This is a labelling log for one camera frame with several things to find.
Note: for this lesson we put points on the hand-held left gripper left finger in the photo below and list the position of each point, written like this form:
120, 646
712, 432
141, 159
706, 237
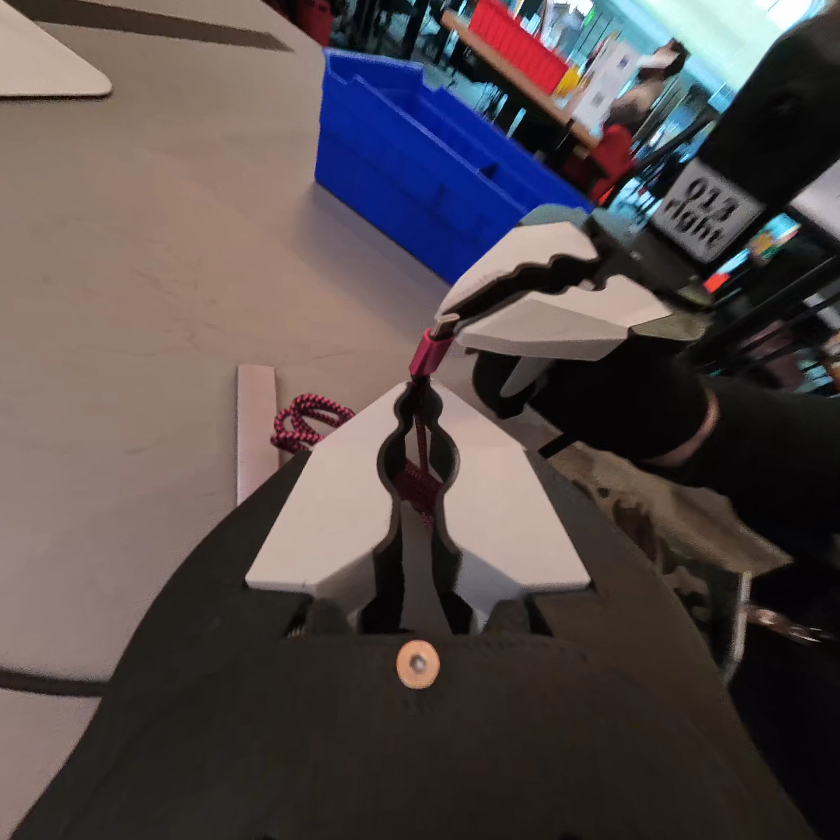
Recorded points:
315, 518

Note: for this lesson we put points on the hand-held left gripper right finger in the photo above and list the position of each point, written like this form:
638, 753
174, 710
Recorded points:
518, 518

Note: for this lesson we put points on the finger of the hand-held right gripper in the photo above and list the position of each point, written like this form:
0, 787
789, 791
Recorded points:
558, 321
525, 249

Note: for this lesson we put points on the grey usb hub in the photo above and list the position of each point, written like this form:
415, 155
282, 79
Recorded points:
256, 426

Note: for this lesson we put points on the blue plastic bin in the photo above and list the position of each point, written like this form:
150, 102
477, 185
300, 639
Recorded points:
407, 164

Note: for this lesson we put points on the person's right forearm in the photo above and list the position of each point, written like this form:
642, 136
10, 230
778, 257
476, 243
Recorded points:
774, 459

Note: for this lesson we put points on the person's right hand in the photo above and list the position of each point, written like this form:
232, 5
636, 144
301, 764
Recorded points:
623, 400

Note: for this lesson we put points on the red fabric bag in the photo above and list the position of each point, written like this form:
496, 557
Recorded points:
607, 164

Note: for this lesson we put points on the wooden work desk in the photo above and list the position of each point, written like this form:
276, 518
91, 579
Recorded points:
525, 85

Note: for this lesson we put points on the person's camouflage pants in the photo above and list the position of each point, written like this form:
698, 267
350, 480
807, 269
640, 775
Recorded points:
689, 538

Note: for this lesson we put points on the white carton box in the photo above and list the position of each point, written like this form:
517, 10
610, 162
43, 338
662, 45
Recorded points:
604, 79

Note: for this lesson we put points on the red plastic bin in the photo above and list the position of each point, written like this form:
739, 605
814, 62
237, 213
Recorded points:
518, 39

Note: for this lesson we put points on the white monitor stand base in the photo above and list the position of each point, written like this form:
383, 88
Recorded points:
39, 59

